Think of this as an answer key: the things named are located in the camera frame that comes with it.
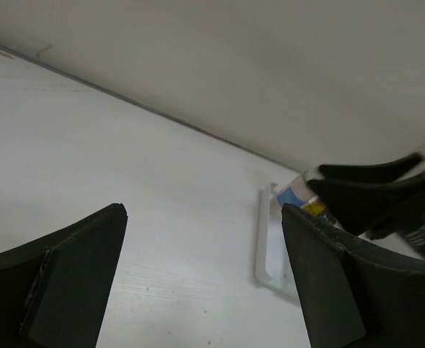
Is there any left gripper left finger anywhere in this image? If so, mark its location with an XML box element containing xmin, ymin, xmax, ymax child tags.
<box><xmin>0</xmin><ymin>204</ymin><xmax>128</xmax><ymax>347</ymax></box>

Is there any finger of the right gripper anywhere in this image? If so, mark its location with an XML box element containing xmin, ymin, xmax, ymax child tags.
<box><xmin>308</xmin><ymin>171</ymin><xmax>425</xmax><ymax>236</ymax></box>
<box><xmin>318</xmin><ymin>152</ymin><xmax>425</xmax><ymax>181</ymax></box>

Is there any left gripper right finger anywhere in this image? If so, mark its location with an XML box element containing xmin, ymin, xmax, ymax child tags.
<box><xmin>282</xmin><ymin>204</ymin><xmax>425</xmax><ymax>347</ymax></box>

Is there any yellow-label brown sauce bottle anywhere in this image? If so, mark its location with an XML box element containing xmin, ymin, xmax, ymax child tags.
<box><xmin>302</xmin><ymin>198</ymin><xmax>328</xmax><ymax>216</ymax></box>

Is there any blue-label white spice bottle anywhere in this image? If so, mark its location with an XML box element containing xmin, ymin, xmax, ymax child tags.
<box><xmin>276</xmin><ymin>167</ymin><xmax>324</xmax><ymax>207</ymax></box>

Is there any white divided organizer tray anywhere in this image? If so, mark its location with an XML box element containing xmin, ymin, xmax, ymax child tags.
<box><xmin>254</xmin><ymin>183</ymin><xmax>300</xmax><ymax>306</ymax></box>

